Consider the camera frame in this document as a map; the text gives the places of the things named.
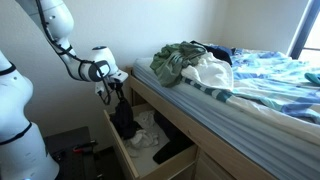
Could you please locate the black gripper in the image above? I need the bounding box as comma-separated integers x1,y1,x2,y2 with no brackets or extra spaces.
110,83,124,100

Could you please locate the black shirt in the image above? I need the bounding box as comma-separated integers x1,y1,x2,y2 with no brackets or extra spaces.
110,98,141,140

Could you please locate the white shirt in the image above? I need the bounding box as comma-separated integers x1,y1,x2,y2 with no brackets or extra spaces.
124,129,159,157

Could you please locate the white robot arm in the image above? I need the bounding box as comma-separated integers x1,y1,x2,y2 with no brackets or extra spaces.
0,0,128,180

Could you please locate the white cloth in drawer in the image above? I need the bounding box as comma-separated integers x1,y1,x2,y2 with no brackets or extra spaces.
134,110,155,129

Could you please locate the green shirt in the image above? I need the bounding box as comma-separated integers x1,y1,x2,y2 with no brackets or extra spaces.
150,41,207,87

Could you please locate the open wooden drawer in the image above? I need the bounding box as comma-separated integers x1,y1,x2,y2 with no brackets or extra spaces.
104,111,197,180

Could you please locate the black garment in drawer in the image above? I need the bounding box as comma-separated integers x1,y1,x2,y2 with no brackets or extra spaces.
153,111,194,164

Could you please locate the red black clamp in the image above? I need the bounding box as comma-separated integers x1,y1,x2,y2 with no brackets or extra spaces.
72,140,98,154

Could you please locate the black base mat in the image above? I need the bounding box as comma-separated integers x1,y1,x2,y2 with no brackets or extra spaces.
44,127,98,180

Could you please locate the navy blue garment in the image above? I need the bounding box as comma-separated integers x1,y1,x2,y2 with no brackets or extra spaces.
192,41,232,65

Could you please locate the blue patterned blanket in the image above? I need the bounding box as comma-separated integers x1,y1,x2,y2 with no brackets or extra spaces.
182,49,320,124

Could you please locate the blue striped bed sheet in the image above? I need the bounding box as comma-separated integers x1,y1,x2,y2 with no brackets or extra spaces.
133,59,320,180

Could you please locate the teal cloth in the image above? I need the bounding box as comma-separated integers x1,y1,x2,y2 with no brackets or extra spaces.
304,73,320,86

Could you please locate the wooden bed frame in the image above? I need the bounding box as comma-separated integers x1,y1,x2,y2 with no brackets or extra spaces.
126,67,275,180

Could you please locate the window frame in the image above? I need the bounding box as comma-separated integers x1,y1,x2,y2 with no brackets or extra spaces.
290,0,320,60

